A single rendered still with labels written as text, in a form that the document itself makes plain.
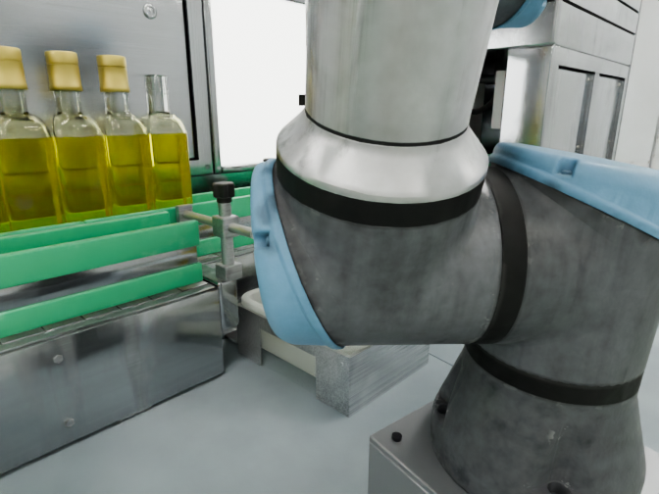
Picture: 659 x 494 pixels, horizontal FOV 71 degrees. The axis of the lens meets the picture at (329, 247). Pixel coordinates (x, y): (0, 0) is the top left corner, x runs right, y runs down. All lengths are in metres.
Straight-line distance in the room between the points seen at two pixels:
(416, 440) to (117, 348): 0.34
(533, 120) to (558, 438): 0.98
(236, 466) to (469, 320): 0.32
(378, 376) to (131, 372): 0.29
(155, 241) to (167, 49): 0.40
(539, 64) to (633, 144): 2.79
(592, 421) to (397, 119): 0.23
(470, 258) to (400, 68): 0.11
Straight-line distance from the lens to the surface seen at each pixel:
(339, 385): 0.56
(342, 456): 0.53
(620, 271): 0.30
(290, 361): 0.62
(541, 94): 1.24
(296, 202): 0.23
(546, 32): 1.25
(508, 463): 0.35
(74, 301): 0.55
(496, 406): 0.34
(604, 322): 0.31
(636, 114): 3.99
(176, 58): 0.88
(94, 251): 0.55
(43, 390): 0.56
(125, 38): 0.84
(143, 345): 0.58
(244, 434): 0.56
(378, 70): 0.21
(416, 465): 0.39
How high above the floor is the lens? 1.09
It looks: 16 degrees down
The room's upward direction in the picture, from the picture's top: straight up
